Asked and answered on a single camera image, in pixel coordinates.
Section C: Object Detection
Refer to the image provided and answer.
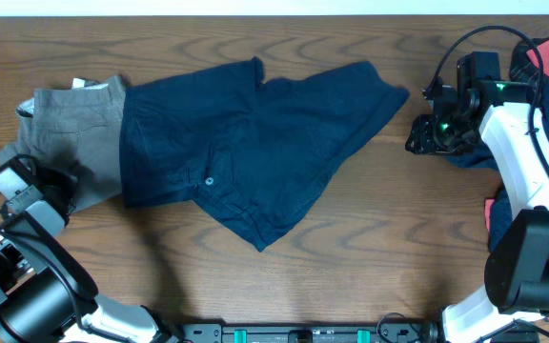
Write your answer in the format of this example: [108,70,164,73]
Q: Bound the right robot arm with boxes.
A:
[406,80,549,342]

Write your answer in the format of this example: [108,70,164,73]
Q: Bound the grey folded shorts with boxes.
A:
[0,75,126,212]

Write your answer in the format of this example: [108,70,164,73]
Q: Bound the dark plaid garment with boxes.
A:
[508,31,549,87]

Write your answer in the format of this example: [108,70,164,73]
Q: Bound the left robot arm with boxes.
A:
[0,159,183,342]

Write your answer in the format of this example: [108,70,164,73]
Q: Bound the navy blue shorts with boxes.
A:
[119,58,409,250]

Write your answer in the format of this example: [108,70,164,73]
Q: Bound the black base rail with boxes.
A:
[174,313,452,343]

